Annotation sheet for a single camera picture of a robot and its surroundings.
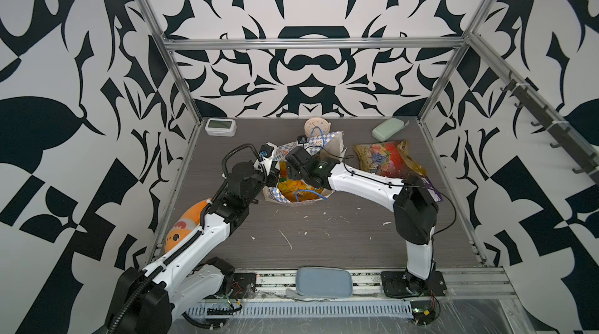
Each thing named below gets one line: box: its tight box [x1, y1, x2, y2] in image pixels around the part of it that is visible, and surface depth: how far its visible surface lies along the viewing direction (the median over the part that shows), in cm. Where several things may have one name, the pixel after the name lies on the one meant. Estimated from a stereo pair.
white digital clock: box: [205, 117, 238, 137], surface depth 114 cm
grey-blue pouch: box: [285, 266, 354, 298], surface depth 74 cm
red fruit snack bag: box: [354, 140, 410, 178], surface depth 101 cm
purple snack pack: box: [421, 175, 444, 203], surface depth 96 cm
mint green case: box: [372, 117, 410, 143], surface depth 114 cm
